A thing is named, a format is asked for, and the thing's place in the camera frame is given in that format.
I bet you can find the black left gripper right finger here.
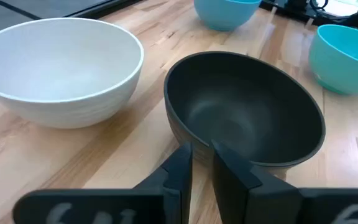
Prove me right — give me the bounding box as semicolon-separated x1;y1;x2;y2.
211;139;358;224

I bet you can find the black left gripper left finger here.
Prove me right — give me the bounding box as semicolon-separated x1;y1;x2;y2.
12;141;194;224

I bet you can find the black bowl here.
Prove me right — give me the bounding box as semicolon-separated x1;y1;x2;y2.
163;51;326;171

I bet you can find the teal bowl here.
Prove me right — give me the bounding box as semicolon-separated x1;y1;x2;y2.
308;24;358;96

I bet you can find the blue bowl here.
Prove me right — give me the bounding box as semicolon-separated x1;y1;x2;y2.
193;0;263;32

